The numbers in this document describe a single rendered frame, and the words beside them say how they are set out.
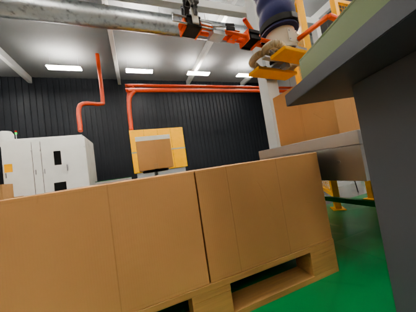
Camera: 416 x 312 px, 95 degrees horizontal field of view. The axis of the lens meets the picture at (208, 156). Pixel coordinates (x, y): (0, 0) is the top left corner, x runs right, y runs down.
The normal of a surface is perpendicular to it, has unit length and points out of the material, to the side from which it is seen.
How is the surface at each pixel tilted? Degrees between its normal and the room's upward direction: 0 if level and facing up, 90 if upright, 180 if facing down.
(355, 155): 90
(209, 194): 90
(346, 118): 90
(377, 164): 90
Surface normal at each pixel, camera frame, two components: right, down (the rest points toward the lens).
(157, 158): 0.30, -0.10
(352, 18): -0.99, 0.14
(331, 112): -0.92, 0.11
